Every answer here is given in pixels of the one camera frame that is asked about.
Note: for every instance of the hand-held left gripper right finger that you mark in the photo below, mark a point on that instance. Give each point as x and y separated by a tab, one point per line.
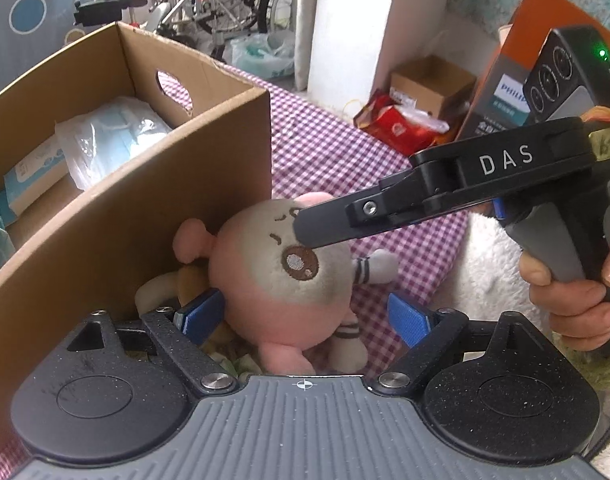
410	317

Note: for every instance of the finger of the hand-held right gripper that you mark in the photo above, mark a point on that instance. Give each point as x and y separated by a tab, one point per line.
330	222

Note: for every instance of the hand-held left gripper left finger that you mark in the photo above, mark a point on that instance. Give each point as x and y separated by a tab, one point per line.
202	312

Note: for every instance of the green scrunchie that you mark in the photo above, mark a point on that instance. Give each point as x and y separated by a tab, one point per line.
235	362

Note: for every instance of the pink plush toy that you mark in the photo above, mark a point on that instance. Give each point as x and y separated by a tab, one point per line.
265	300

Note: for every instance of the blue face mask pack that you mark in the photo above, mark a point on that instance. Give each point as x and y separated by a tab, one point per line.
115	135

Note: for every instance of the person's right hand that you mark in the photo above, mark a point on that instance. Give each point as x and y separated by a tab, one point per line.
570	310

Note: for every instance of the white fluffy blanket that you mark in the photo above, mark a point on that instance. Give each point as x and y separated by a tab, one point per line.
490	260

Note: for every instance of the small cardboard box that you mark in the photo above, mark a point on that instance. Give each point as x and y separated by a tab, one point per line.
435	85

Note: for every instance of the orange product box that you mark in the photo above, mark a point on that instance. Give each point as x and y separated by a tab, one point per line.
525	25

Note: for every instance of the white plastic bag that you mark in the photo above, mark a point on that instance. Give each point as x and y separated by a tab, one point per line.
265	55

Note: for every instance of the grey curtain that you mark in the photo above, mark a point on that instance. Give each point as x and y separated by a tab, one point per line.
303	20

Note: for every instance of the blue white tissue pack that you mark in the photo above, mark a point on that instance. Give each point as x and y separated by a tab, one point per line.
35	175

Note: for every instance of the black padded seat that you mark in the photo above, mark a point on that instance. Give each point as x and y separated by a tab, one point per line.
110	7

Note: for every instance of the blue printed sheet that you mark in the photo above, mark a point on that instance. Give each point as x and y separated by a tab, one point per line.
35	45

